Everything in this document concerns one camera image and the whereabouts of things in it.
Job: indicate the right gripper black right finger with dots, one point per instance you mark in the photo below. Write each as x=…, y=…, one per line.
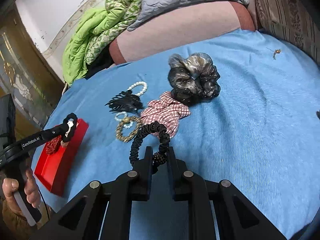
x=216, y=210

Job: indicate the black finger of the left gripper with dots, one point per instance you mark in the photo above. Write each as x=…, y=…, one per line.
x=50, y=134

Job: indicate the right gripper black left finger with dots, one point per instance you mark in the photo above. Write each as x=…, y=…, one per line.
x=102, y=211

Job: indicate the red white-dotted scrunchie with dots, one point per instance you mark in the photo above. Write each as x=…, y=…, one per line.
x=53, y=145

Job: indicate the red tray box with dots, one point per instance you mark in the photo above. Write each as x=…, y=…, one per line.
x=52, y=170

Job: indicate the black plastic hair comb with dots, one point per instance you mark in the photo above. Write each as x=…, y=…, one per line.
x=125, y=101

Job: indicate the red gingham scrunchie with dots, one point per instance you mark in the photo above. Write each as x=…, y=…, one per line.
x=167, y=111

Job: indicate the black organza scrunchie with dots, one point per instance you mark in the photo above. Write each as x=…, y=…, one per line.
x=193, y=79

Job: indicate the wooden glass-panel door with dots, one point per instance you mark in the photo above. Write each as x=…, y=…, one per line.
x=26, y=75

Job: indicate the blue fleece blanket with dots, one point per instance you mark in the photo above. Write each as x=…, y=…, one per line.
x=261, y=132

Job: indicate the green quilted comforter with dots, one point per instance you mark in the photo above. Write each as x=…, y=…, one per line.
x=97, y=28

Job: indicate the pink bolster pillow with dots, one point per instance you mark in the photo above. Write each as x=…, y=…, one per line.
x=180, y=27

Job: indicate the small gold earring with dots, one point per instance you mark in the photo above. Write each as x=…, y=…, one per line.
x=274, y=52

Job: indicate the striped floral headboard cushion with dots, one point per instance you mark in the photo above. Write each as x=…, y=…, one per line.
x=288, y=20

